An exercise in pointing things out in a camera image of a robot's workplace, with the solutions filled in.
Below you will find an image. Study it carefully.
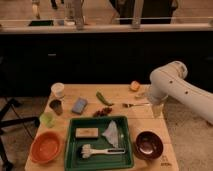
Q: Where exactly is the blue sponge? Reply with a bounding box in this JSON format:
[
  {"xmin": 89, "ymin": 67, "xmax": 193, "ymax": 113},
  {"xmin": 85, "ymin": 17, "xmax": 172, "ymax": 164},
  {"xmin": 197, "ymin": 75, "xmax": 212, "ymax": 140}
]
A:
[{"xmin": 71, "ymin": 98, "xmax": 88, "ymax": 114}]

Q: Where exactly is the white dish brush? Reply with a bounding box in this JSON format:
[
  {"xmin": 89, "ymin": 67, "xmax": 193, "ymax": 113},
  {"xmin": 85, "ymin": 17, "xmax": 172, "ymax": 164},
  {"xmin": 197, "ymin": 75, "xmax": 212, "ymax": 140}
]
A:
[{"xmin": 81, "ymin": 144, "xmax": 126, "ymax": 159}]

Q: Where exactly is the white paper cup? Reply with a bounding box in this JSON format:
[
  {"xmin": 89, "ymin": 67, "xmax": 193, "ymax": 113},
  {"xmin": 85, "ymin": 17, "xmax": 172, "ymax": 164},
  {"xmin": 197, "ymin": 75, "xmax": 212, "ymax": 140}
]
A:
[{"xmin": 51, "ymin": 82, "xmax": 65, "ymax": 98}]

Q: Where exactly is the orange red bowl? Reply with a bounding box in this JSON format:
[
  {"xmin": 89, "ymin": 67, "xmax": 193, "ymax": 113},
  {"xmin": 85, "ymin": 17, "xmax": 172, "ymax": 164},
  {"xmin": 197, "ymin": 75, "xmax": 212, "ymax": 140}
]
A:
[{"xmin": 30, "ymin": 131, "xmax": 62, "ymax": 164}]

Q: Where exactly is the dark brown bowl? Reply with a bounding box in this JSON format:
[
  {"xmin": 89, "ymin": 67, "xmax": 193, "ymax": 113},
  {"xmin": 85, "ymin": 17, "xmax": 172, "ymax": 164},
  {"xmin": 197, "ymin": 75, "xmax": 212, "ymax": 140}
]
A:
[{"xmin": 135, "ymin": 131, "xmax": 164, "ymax": 160}]

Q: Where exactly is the black office chair base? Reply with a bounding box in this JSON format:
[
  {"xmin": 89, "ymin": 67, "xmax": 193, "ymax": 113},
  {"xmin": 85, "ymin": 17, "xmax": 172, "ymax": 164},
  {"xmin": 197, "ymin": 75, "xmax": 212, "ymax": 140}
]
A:
[{"xmin": 0, "ymin": 98, "xmax": 40, "ymax": 171}]

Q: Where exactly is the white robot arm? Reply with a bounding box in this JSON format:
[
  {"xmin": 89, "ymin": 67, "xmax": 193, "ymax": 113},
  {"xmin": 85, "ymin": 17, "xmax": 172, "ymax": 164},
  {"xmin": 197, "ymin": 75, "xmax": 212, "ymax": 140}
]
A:
[{"xmin": 147, "ymin": 61, "xmax": 213, "ymax": 125}]

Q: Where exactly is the green pepper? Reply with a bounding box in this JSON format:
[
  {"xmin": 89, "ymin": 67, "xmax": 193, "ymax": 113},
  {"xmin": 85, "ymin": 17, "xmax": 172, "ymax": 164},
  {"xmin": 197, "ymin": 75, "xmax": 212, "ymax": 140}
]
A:
[{"xmin": 96, "ymin": 92, "xmax": 114, "ymax": 106}]

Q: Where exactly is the light green cup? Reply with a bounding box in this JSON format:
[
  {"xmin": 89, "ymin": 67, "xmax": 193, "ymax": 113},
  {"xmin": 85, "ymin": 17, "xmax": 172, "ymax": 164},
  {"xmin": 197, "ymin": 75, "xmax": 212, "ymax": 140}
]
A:
[{"xmin": 39, "ymin": 113, "xmax": 54, "ymax": 128}]

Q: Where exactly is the orange fruit half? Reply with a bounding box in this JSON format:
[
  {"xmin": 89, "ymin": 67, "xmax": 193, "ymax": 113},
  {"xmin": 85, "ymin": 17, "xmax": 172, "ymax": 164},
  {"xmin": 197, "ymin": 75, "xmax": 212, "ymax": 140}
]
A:
[{"xmin": 130, "ymin": 81, "xmax": 140, "ymax": 91}]

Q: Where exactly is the metal fork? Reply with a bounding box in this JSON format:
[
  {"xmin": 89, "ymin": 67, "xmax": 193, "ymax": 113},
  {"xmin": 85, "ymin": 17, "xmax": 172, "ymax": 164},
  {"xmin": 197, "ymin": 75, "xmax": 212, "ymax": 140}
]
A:
[{"xmin": 122, "ymin": 103, "xmax": 150, "ymax": 108}]

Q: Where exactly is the dark brown cup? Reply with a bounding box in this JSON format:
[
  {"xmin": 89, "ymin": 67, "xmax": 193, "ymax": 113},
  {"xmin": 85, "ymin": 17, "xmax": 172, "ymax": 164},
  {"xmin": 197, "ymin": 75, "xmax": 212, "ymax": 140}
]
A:
[{"xmin": 49, "ymin": 99, "xmax": 63, "ymax": 115}]

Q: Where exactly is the dark red grape bunch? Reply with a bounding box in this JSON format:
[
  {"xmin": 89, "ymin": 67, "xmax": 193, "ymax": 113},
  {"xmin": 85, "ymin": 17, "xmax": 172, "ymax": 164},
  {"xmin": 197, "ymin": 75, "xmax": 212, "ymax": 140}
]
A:
[{"xmin": 93, "ymin": 107, "xmax": 112, "ymax": 117}]

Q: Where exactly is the crumpled clear plastic bag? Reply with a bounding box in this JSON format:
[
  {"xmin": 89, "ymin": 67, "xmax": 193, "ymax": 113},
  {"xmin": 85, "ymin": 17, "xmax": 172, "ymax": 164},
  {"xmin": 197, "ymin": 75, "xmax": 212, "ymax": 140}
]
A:
[{"xmin": 102, "ymin": 121, "xmax": 119, "ymax": 148}]

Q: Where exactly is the tan wooden block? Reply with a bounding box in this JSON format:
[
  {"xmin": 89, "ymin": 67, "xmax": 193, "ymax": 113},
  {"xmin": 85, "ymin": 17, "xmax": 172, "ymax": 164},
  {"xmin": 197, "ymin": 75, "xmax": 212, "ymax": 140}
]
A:
[{"xmin": 75, "ymin": 128, "xmax": 98, "ymax": 138}]

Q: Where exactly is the green plastic tray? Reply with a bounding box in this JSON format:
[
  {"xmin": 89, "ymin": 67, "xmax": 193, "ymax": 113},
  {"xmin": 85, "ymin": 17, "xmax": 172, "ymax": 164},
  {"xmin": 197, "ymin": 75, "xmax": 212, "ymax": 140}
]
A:
[{"xmin": 64, "ymin": 116, "xmax": 134, "ymax": 171}]

